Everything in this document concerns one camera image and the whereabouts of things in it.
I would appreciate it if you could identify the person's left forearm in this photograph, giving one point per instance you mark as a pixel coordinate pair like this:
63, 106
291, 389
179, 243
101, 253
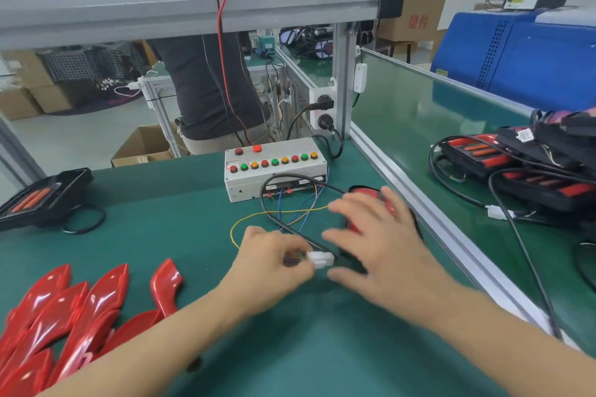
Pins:
130, 355

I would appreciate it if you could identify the small cardboard box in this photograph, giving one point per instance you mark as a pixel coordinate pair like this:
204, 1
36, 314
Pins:
14, 104

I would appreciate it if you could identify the low open cardboard carton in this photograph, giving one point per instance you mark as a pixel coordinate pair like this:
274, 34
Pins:
140, 145

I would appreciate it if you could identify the white power strip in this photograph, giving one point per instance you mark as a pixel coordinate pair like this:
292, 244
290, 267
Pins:
315, 99

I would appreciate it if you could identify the blue plastic crate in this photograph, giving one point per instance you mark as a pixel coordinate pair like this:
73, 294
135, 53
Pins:
517, 57

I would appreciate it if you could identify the black mesh basket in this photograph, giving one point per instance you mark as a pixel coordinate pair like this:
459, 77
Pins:
84, 64

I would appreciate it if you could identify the large cardboard box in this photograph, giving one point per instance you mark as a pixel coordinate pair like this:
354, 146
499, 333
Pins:
51, 94

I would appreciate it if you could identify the person's right hand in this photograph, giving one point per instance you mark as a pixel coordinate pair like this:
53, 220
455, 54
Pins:
396, 257

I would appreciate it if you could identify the white metal stand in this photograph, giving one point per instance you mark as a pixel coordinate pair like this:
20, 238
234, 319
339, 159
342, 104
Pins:
154, 94

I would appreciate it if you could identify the pile of black lamp housings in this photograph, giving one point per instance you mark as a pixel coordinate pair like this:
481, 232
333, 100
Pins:
37, 197

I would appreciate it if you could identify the person's left hand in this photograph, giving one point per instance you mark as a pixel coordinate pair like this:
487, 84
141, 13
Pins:
265, 271

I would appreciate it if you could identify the beige test button box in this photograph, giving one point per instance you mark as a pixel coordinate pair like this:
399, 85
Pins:
279, 183

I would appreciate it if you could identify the pile of red lens covers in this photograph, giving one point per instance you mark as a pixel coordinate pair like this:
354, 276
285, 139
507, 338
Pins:
74, 318

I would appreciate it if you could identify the white switch box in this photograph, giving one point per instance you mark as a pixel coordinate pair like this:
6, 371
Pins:
360, 78

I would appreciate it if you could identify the aluminium workstation frame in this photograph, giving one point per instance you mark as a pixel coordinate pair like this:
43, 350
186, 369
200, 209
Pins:
186, 6

